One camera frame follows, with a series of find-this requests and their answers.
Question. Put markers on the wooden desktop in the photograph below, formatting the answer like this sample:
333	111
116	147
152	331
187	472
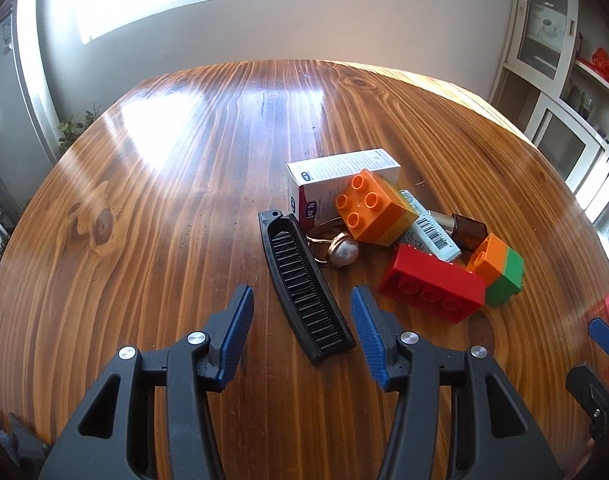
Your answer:
184	185

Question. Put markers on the orange green building brick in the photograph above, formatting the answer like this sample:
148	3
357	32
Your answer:
509	270

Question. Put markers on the grey glass-door cabinet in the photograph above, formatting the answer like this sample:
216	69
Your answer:
544	90

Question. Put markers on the red plastic bag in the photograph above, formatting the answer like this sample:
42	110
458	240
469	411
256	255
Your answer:
606	65

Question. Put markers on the black comb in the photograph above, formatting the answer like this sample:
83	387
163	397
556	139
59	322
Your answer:
304	290

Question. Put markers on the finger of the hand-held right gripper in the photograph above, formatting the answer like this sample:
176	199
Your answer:
606	337
591	392

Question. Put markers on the green potted plant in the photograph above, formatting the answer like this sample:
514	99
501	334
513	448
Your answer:
72	127

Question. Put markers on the white barcode tube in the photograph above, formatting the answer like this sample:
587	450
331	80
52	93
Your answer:
429	232

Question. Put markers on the white red medicine box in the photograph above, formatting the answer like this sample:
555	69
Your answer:
334	167

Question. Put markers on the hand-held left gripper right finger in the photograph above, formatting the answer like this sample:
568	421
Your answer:
367	330

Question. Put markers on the orange yellow building brick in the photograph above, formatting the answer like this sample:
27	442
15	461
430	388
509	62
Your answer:
379	210

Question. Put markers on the white air conditioner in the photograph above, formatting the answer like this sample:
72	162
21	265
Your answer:
4	110

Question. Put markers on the white box behind glass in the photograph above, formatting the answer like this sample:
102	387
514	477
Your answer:
546	20

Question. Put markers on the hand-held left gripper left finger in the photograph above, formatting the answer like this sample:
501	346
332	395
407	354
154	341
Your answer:
237	325

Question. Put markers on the red building brick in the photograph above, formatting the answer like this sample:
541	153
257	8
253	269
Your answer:
434	270

